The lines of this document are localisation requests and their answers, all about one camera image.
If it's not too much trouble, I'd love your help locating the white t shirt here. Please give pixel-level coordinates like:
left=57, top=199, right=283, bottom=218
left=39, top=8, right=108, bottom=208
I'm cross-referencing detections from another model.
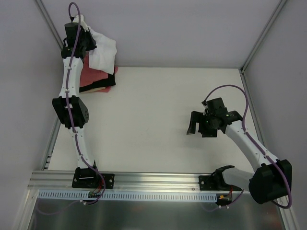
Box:
left=88, top=27, right=117, bottom=74

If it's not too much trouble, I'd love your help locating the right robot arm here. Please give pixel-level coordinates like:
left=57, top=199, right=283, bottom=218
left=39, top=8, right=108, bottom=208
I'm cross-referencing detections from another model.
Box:
left=187, top=98, right=292, bottom=204

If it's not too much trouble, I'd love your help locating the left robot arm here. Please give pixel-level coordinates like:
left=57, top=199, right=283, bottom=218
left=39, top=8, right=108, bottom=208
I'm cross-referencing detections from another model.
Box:
left=52, top=22, right=100, bottom=187

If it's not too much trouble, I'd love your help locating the top pink folded shirt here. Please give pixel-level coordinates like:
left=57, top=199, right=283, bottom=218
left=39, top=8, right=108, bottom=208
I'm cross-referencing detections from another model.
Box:
left=80, top=62, right=113, bottom=89

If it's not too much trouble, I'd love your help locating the beige folded shirt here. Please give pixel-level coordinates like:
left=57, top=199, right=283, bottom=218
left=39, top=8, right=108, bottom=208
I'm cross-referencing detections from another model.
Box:
left=80, top=87, right=106, bottom=94

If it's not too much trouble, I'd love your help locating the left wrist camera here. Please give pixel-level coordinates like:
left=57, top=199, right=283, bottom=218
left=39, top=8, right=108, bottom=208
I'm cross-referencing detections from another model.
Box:
left=72, top=14, right=89, bottom=32

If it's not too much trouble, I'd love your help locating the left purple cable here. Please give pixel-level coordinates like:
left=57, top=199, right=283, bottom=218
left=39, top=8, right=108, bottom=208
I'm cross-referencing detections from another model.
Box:
left=66, top=1, right=106, bottom=190

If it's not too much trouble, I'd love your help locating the purple cable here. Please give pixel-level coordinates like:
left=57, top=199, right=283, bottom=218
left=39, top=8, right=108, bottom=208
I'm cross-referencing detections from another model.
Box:
left=201, top=84, right=293, bottom=209
left=66, top=1, right=106, bottom=190

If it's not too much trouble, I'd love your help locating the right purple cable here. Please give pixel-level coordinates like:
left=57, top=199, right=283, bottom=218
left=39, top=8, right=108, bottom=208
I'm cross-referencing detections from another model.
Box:
left=201, top=84, right=293, bottom=209

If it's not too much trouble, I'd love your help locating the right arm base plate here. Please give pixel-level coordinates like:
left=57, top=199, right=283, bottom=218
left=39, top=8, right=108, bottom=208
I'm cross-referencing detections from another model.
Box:
left=198, top=174, right=242, bottom=191

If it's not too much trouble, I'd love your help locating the left frame post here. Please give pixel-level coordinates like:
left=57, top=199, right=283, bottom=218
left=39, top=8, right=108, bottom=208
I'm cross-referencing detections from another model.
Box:
left=34, top=0, right=63, bottom=50

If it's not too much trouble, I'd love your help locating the frame post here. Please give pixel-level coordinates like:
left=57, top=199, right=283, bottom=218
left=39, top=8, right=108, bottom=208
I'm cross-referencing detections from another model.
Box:
left=34, top=0, right=63, bottom=50
left=240, top=0, right=288, bottom=73

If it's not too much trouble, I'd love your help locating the right side frame rail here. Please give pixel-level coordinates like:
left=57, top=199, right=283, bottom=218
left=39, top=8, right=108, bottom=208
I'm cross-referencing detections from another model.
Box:
left=239, top=70, right=265, bottom=145

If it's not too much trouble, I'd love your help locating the frame rail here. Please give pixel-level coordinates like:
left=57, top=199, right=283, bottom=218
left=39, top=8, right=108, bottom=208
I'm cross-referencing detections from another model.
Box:
left=239, top=70, right=265, bottom=145
left=41, top=118, right=61, bottom=171

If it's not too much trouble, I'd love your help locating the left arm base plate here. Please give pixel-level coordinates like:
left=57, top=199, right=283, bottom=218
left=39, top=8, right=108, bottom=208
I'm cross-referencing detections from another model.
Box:
left=71, top=167, right=115, bottom=189

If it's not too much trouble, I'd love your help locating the left side frame rail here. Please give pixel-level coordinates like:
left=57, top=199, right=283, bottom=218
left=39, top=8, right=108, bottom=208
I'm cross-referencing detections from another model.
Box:
left=41, top=118, right=61, bottom=171

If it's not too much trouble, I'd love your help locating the right frame post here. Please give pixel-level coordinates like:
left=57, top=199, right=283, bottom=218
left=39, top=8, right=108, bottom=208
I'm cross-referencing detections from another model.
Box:
left=240, top=0, right=288, bottom=73

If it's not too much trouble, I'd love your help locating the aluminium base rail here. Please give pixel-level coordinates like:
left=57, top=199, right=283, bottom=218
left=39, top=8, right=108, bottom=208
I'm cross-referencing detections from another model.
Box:
left=27, top=170, right=203, bottom=193

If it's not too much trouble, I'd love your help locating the white slotted cable duct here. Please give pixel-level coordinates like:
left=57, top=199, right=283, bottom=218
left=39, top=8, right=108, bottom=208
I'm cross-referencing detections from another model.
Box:
left=38, top=190, right=217, bottom=203

